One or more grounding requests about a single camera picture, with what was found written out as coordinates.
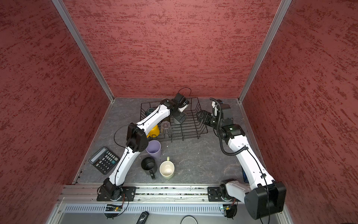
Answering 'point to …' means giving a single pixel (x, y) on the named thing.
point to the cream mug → (167, 168)
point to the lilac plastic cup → (154, 147)
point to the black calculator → (104, 160)
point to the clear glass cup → (166, 129)
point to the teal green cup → (149, 110)
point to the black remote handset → (142, 218)
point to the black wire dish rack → (192, 128)
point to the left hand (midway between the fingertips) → (177, 115)
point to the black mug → (148, 165)
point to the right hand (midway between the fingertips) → (201, 118)
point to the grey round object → (189, 219)
